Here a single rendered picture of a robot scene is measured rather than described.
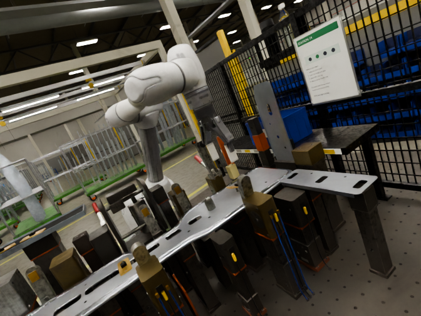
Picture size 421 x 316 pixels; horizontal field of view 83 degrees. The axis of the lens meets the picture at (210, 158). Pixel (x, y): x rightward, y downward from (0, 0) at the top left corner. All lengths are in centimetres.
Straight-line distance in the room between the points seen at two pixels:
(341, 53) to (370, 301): 83
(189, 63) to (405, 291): 89
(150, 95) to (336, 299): 79
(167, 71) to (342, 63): 69
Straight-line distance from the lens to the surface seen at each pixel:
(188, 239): 79
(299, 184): 84
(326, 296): 90
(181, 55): 83
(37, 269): 99
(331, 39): 113
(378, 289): 90
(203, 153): 103
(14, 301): 102
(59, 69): 707
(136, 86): 70
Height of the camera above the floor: 137
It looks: 13 degrees down
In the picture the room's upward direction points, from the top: 23 degrees counter-clockwise
